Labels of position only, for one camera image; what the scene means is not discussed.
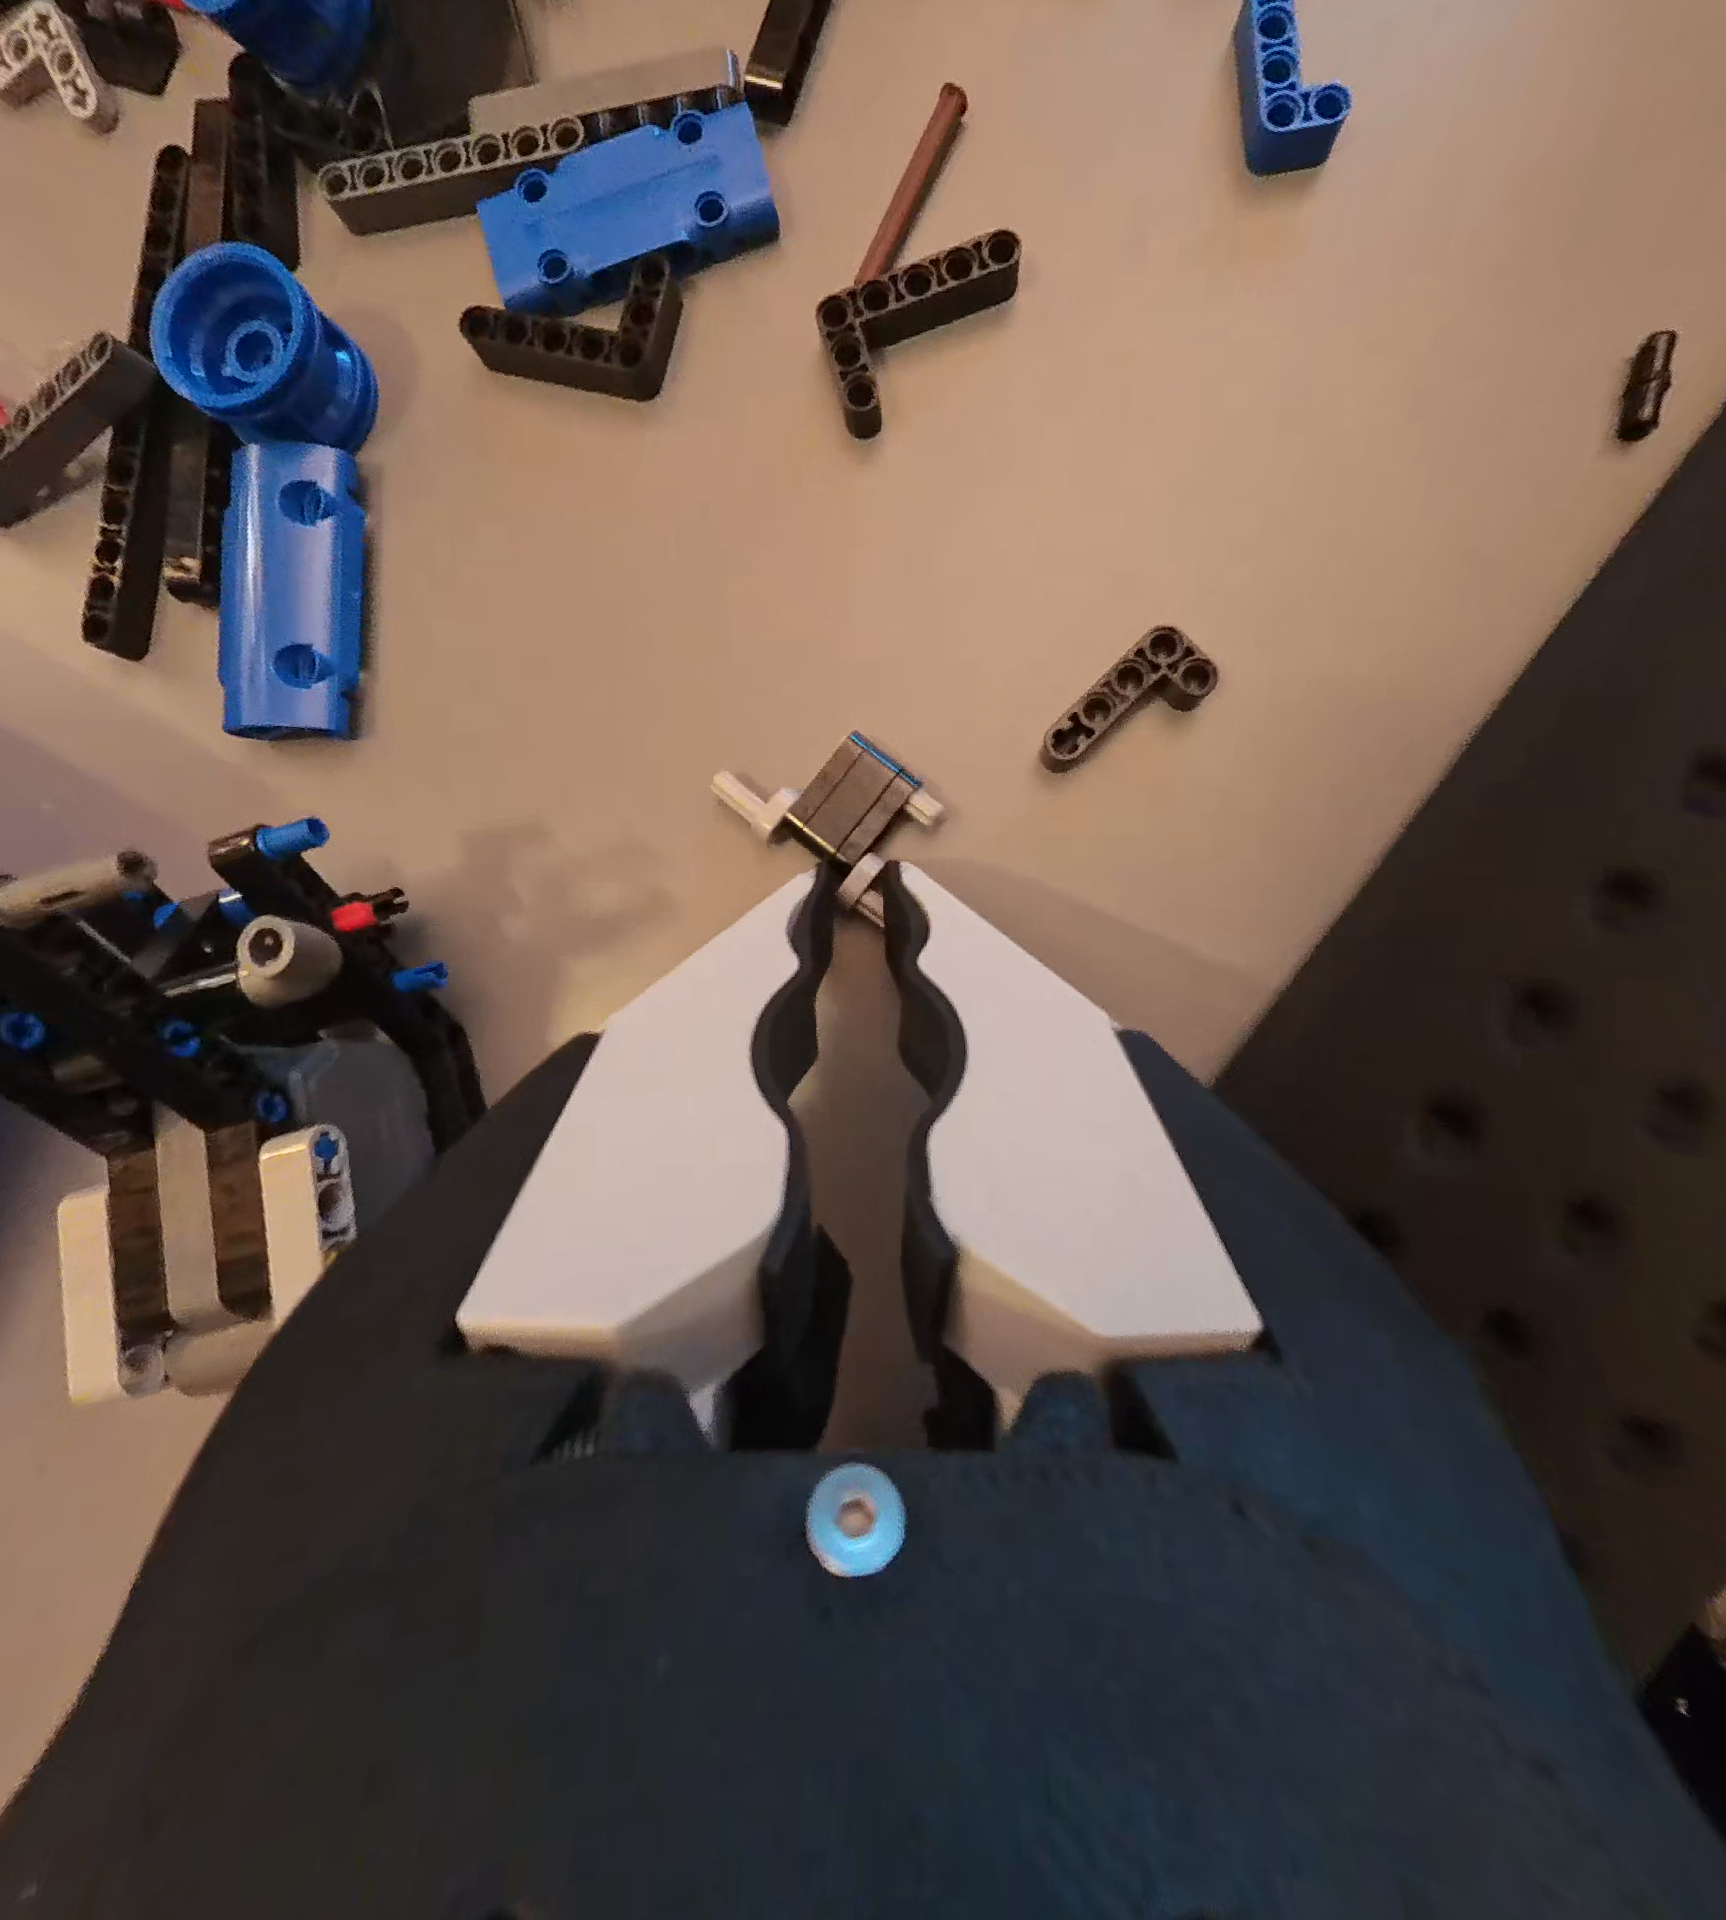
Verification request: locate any glossy black panel piece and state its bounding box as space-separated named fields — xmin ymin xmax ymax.
xmin=351 ymin=0 xmax=542 ymax=139

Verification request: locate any blue wheel hub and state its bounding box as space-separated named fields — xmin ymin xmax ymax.
xmin=149 ymin=241 xmax=384 ymax=453

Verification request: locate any blue angled brick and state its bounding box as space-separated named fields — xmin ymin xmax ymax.
xmin=1234 ymin=0 xmax=1355 ymax=179

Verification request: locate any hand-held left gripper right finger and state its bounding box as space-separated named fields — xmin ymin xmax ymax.
xmin=880 ymin=860 xmax=1267 ymax=1455

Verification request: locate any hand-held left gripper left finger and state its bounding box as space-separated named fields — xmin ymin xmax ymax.
xmin=456 ymin=867 xmax=858 ymax=1455

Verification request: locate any black curved panel piece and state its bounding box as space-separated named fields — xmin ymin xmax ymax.
xmin=741 ymin=0 xmax=838 ymax=129

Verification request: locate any partly built toy truck chassis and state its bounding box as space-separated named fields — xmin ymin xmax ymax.
xmin=0 ymin=817 xmax=493 ymax=1410

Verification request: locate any small grey angled beam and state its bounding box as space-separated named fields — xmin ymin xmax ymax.
xmin=0 ymin=0 xmax=124 ymax=137

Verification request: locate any small black grey brick assembly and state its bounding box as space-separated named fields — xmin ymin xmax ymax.
xmin=712 ymin=729 xmax=950 ymax=921

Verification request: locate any grey long beam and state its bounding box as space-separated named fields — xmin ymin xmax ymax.
xmin=316 ymin=50 xmax=746 ymax=239

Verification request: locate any blue half cylinder panel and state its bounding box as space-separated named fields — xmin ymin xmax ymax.
xmin=218 ymin=436 xmax=371 ymax=743

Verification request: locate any brown axle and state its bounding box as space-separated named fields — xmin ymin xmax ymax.
xmin=851 ymin=84 xmax=970 ymax=291

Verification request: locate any blue flat panel brick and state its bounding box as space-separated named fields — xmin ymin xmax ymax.
xmin=478 ymin=103 xmax=784 ymax=319

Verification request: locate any black long beam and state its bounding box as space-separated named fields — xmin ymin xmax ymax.
xmin=80 ymin=144 xmax=194 ymax=666
xmin=162 ymin=96 xmax=240 ymax=606
xmin=224 ymin=51 xmax=306 ymax=273

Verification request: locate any dark dotted mat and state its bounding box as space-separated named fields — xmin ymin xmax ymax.
xmin=1212 ymin=281 xmax=1726 ymax=1683

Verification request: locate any black thick beam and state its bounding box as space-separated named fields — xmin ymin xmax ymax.
xmin=0 ymin=330 xmax=162 ymax=531

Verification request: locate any grey desk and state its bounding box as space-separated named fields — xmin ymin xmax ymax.
xmin=0 ymin=0 xmax=1726 ymax=1905

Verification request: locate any small black angled beam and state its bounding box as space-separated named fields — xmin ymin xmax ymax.
xmin=1040 ymin=623 xmax=1224 ymax=776

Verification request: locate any black connector pin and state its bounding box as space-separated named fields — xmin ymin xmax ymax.
xmin=1616 ymin=329 xmax=1681 ymax=446

